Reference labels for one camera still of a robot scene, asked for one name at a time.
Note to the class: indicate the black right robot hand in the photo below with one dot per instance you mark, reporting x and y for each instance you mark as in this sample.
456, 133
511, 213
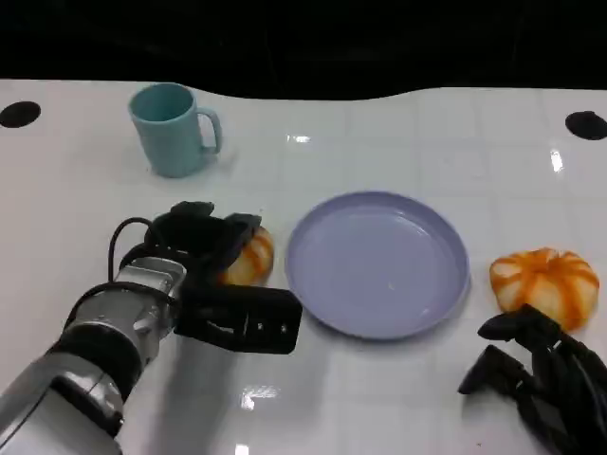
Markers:
569, 379

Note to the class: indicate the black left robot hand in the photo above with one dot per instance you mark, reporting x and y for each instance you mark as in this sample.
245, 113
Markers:
194, 237

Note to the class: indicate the orange and white bread roll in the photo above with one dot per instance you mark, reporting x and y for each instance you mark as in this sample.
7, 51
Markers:
545, 284
253, 260

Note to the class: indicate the pale green mug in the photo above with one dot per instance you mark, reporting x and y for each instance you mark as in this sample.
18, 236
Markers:
168, 144

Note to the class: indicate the lilac plate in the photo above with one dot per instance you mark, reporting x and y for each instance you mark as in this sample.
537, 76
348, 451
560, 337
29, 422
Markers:
377, 267

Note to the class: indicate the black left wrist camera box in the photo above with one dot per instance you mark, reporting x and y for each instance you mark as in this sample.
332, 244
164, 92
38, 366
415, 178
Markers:
242, 320

